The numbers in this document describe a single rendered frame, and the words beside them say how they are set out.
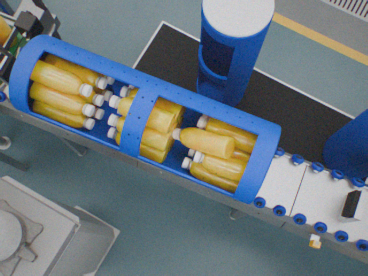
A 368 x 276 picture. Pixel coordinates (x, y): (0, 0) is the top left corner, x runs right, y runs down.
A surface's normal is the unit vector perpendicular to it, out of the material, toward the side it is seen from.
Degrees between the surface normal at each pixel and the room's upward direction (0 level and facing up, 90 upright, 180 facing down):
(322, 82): 0
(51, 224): 4
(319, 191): 0
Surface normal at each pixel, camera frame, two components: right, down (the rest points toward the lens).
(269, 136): 0.15, -0.60
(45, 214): -0.06, -0.28
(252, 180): -0.23, 0.33
